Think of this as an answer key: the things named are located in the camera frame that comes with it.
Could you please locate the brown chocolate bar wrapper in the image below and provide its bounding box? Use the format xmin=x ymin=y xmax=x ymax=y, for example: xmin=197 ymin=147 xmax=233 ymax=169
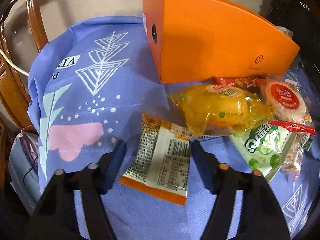
xmin=214 ymin=77 xmax=256 ymax=89

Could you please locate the dark carved wooden cabinet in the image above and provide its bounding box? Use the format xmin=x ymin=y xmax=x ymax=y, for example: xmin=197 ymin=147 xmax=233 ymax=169
xmin=260 ymin=0 xmax=320 ymax=86

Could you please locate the tan bread packet clear wrap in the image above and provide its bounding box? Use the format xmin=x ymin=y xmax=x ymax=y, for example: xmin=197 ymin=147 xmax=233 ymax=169
xmin=280 ymin=133 xmax=313 ymax=182

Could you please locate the orange cardboard box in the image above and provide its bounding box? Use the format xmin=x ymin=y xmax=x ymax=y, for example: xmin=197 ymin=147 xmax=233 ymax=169
xmin=142 ymin=0 xmax=299 ymax=83

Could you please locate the orange yellow cake packet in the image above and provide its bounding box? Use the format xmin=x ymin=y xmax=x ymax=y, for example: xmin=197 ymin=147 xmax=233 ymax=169
xmin=168 ymin=84 xmax=272 ymax=138

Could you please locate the blue patterned tablecloth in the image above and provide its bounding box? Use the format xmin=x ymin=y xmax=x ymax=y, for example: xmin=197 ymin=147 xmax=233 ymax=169
xmin=28 ymin=16 xmax=319 ymax=239

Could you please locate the grey blue bag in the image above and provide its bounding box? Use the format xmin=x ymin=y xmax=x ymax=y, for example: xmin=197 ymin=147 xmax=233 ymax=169
xmin=8 ymin=132 xmax=41 ymax=215

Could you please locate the small gold white snack packet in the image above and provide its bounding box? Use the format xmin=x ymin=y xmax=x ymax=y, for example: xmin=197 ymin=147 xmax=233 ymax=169
xmin=119 ymin=113 xmax=191 ymax=205

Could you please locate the white cable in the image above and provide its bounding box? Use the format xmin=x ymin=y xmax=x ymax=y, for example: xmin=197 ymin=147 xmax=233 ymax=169
xmin=0 ymin=48 xmax=30 ymax=77

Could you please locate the round rice cracker red label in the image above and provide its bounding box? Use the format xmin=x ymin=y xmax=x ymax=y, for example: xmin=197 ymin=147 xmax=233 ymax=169
xmin=255 ymin=79 xmax=316 ymax=135

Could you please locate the carved wooden chair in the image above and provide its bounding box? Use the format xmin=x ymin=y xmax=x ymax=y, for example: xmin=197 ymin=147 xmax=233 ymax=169
xmin=0 ymin=0 xmax=50 ymax=133

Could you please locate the green pea snack packet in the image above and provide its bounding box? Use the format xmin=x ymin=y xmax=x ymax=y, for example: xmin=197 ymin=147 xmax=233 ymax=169
xmin=228 ymin=119 xmax=301 ymax=183

